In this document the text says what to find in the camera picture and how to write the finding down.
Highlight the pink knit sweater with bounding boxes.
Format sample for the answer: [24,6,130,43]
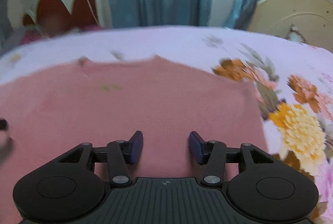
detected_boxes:
[1,57,267,223]

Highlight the pile of clothes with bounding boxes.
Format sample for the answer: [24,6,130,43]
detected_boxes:
[11,25,106,45]

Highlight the pink floral bed sheet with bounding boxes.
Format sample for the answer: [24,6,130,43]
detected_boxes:
[1,27,332,223]

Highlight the red heart-shaped headboard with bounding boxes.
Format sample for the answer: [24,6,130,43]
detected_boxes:
[21,0,105,28]

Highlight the cream round headboard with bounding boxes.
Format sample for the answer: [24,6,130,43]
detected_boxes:
[247,0,332,51]

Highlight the white charging cable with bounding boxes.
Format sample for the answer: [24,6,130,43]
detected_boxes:
[84,0,101,26]

